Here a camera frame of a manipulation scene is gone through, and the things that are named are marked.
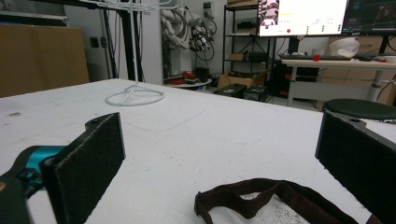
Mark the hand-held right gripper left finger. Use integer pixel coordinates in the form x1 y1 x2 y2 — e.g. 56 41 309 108
39 112 127 224

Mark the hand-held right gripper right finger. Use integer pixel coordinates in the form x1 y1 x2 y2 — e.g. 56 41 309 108
314 111 396 224

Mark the dark red elastic headband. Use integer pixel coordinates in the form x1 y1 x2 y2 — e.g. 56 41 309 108
193 177 385 224

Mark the black round stool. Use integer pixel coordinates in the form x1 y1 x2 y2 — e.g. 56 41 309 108
321 98 396 121

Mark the light wooden desk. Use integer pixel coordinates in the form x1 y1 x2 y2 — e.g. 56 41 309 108
280 58 396 107

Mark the black keyboard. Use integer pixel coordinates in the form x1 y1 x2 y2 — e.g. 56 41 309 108
278 54 353 62

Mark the brown cardboard sheet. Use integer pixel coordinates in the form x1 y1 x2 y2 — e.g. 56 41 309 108
0 23 91 99

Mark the black box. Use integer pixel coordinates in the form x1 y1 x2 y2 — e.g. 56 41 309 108
243 86 269 103

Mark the dark computer monitor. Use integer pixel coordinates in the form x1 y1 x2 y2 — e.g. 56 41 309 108
341 0 396 36

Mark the open cardboard box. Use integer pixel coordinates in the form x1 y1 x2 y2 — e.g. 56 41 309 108
217 70 269 91

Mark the flat black case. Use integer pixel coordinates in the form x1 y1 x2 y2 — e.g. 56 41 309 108
213 83 248 98

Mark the bright computer monitor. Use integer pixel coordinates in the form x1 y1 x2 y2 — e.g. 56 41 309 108
257 0 350 38

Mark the black metal shelf rack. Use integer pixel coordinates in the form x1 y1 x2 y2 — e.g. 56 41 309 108
221 4 276 77

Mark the white wire stand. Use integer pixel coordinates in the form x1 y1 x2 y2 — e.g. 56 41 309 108
78 0 176 107

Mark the black metal frame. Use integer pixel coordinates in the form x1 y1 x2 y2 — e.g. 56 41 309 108
31 0 145 83

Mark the grey wall box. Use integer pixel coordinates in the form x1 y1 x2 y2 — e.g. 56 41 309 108
203 1 216 20

